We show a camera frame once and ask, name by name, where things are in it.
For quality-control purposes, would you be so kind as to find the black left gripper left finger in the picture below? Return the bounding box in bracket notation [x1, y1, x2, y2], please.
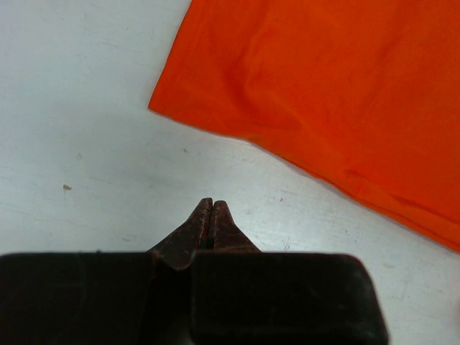
[149, 198, 213, 270]

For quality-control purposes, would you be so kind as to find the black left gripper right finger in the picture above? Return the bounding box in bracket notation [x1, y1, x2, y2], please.
[211, 201, 260, 252]

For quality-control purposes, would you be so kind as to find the orange t shirt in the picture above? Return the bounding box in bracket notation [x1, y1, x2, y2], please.
[148, 1, 459, 250]

